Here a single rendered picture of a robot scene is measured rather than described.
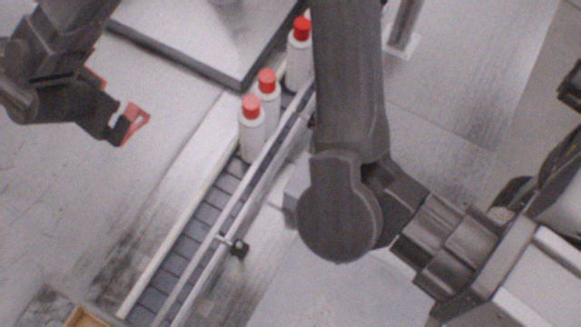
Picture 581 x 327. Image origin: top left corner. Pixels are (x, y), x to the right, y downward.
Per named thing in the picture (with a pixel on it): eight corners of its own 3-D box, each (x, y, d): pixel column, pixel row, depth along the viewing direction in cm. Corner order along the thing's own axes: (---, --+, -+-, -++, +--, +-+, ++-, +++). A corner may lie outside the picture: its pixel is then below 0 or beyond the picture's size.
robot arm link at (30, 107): (20, 134, 66) (37, 94, 64) (-15, 103, 67) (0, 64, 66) (63, 132, 72) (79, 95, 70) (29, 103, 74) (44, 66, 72)
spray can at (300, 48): (291, 69, 123) (297, 8, 105) (311, 79, 123) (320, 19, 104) (280, 86, 121) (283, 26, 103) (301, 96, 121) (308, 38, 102)
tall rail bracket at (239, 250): (221, 247, 111) (214, 221, 96) (251, 264, 110) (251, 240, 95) (212, 261, 110) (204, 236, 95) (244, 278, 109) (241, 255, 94)
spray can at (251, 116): (248, 138, 116) (245, 84, 97) (270, 149, 115) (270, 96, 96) (235, 157, 114) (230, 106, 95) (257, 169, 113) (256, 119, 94)
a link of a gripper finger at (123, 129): (135, 82, 84) (93, 80, 76) (169, 107, 83) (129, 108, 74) (117, 119, 86) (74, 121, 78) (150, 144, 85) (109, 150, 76)
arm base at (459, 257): (438, 326, 52) (487, 302, 41) (370, 272, 53) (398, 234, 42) (486, 258, 54) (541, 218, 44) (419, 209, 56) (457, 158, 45)
